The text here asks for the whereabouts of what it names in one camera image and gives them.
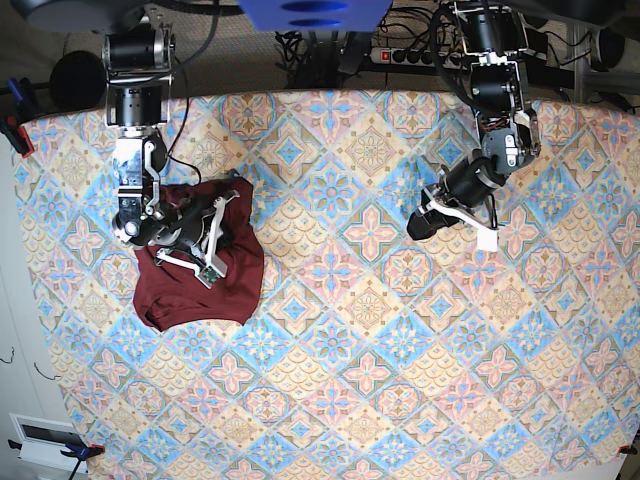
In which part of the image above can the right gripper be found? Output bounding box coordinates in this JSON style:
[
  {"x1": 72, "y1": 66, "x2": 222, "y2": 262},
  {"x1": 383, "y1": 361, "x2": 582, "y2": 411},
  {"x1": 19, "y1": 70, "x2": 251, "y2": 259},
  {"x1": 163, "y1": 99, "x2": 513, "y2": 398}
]
[{"x1": 149, "y1": 189, "x2": 240, "y2": 289}]

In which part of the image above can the blue clamp lower left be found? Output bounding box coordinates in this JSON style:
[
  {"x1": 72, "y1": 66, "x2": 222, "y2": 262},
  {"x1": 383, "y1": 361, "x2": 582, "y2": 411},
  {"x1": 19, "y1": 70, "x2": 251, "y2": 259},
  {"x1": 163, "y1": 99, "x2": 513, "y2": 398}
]
[{"x1": 7, "y1": 440, "x2": 105, "y2": 479}]

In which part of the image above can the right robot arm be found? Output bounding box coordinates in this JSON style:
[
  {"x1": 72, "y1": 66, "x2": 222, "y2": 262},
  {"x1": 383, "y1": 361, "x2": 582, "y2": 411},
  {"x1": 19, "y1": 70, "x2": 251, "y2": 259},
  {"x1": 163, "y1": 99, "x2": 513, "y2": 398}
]
[{"x1": 102, "y1": 17, "x2": 239, "y2": 287}]

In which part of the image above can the orange black clamp upper left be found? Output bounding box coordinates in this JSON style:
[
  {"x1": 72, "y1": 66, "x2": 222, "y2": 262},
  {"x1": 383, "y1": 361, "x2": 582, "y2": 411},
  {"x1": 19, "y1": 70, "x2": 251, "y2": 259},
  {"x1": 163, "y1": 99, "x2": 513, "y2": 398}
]
[{"x1": 0, "y1": 116, "x2": 34, "y2": 158}]

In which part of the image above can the blue clamp upper left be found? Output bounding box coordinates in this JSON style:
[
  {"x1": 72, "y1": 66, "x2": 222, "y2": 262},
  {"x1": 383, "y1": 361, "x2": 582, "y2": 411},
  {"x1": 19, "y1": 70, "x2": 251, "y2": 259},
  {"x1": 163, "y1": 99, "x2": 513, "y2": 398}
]
[{"x1": 7, "y1": 77, "x2": 36, "y2": 120}]

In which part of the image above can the patterned tile tablecloth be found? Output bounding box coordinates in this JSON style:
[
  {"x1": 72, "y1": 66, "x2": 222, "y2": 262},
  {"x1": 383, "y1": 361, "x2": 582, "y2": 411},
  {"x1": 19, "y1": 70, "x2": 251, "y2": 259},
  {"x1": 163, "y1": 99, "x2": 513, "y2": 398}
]
[{"x1": 12, "y1": 91, "x2": 639, "y2": 479}]

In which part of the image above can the white power strip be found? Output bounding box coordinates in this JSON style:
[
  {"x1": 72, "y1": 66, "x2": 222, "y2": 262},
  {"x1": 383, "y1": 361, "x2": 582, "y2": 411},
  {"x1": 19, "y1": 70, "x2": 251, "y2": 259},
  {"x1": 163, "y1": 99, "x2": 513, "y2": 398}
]
[{"x1": 369, "y1": 47, "x2": 434, "y2": 67}]

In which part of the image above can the maroon long-sleeve t-shirt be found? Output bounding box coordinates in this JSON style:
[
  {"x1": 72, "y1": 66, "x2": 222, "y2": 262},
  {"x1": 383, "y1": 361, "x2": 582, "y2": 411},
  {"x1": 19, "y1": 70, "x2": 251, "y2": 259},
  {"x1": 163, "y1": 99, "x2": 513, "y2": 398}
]
[{"x1": 133, "y1": 176, "x2": 264, "y2": 331}]

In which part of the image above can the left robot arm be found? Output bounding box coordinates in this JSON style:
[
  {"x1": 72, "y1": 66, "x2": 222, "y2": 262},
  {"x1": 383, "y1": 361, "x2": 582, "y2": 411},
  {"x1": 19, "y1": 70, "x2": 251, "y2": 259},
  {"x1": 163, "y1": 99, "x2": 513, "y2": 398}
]
[{"x1": 407, "y1": 1, "x2": 541, "y2": 252}]

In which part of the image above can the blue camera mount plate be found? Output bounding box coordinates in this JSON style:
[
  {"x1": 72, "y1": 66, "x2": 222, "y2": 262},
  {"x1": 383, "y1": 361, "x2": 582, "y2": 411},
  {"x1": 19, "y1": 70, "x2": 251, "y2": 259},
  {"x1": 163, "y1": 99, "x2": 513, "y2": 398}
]
[{"x1": 238, "y1": 0, "x2": 392, "y2": 32}]

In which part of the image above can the white floor outlet box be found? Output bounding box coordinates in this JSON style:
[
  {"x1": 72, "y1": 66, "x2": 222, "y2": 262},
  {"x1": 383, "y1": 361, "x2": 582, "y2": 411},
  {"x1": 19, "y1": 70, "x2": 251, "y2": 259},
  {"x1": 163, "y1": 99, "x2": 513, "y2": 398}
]
[{"x1": 9, "y1": 413, "x2": 82, "y2": 472}]

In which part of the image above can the blue clamp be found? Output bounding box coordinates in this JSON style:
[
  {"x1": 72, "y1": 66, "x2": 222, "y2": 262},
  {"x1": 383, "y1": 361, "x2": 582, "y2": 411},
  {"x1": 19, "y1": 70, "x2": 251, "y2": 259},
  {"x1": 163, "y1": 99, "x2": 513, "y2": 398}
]
[
  {"x1": 7, "y1": 77, "x2": 36, "y2": 120},
  {"x1": 7, "y1": 440, "x2": 105, "y2": 479}
]

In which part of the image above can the orange clamp lower right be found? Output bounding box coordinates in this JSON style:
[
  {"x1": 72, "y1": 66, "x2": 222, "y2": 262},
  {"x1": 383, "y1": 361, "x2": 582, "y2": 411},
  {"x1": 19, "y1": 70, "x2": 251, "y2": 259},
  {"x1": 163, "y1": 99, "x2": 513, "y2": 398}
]
[{"x1": 618, "y1": 445, "x2": 638, "y2": 456}]

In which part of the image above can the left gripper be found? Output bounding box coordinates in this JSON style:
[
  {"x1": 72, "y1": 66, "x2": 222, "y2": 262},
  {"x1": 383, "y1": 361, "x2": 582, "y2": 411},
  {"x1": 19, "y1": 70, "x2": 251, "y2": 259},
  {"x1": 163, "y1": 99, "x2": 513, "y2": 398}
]
[{"x1": 406, "y1": 157, "x2": 503, "y2": 251}]

